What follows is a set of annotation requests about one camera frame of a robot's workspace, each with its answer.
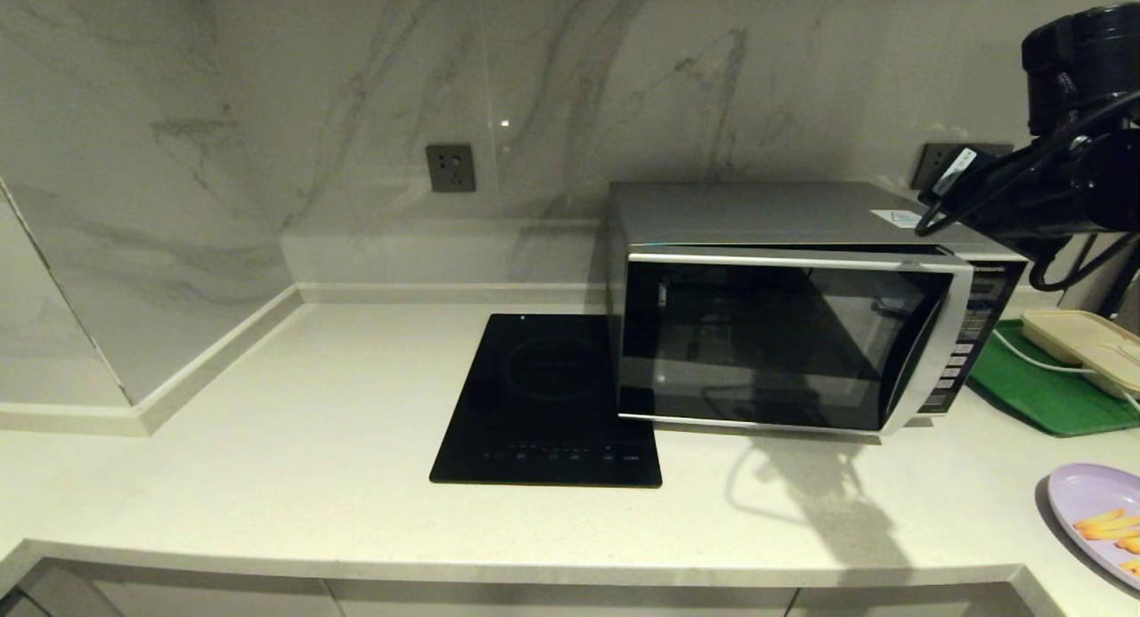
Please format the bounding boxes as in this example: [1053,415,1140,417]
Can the silver microwave oven body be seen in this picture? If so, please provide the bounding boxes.
[607,181,1030,419]

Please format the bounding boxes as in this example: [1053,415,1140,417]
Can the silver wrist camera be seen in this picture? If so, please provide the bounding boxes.
[932,148,979,196]

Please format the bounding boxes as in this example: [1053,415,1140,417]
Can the grey double wall outlet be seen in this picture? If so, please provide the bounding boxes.
[910,142,1014,191]

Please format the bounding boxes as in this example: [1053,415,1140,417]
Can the grey single wall outlet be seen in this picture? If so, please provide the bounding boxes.
[425,143,476,193]

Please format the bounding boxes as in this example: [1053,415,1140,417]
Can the lilac plastic plate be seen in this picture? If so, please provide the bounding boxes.
[1048,463,1140,591]

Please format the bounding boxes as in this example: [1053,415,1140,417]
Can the black glass microwave door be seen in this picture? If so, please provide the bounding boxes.
[616,248,973,437]

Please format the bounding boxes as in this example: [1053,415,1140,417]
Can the black induction cooktop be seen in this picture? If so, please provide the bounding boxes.
[429,313,664,489]

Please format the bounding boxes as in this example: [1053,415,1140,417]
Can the green plastic tray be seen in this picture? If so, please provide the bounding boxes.
[968,319,1140,438]

